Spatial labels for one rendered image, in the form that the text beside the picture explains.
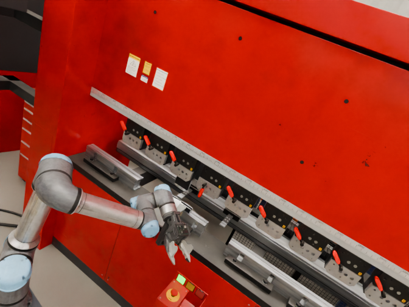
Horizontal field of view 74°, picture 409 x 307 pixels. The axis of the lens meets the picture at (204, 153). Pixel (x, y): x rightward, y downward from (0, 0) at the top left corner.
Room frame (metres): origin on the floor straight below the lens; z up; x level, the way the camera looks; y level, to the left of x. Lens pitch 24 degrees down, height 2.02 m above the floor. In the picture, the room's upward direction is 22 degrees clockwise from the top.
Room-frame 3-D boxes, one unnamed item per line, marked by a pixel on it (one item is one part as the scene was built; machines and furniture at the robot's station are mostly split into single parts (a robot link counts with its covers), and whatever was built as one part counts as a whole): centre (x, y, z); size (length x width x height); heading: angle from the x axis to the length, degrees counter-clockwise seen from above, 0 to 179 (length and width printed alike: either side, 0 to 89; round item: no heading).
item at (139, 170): (1.99, 0.35, 0.81); 0.64 x 0.08 x 0.14; 161
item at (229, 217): (1.51, -0.31, 1.01); 0.26 x 0.12 x 0.05; 161
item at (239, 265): (1.22, -0.50, 0.89); 0.30 x 0.05 x 0.03; 71
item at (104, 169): (1.62, 0.64, 0.89); 0.30 x 0.05 x 0.03; 71
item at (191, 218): (1.46, 0.00, 0.92); 0.39 x 0.06 x 0.10; 71
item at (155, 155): (1.55, 0.27, 1.26); 0.15 x 0.09 x 0.17; 71
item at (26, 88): (1.65, 1.37, 1.17); 0.40 x 0.24 x 0.07; 71
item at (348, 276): (1.15, -0.86, 1.26); 0.15 x 0.09 x 0.17; 71
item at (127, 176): (1.66, 0.57, 0.92); 0.50 x 0.06 x 0.10; 71
